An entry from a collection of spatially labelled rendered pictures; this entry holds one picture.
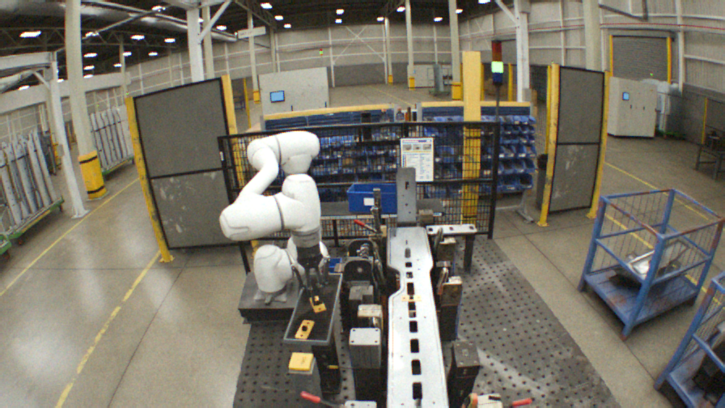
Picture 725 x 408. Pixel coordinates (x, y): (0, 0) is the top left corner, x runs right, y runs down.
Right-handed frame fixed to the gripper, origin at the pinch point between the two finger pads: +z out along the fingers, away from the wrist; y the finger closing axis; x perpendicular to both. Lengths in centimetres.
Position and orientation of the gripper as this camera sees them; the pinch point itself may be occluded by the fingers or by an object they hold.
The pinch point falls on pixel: (315, 295)
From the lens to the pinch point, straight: 116.9
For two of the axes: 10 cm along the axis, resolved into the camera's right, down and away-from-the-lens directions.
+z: 0.6, 9.2, 3.9
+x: -3.6, -3.4, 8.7
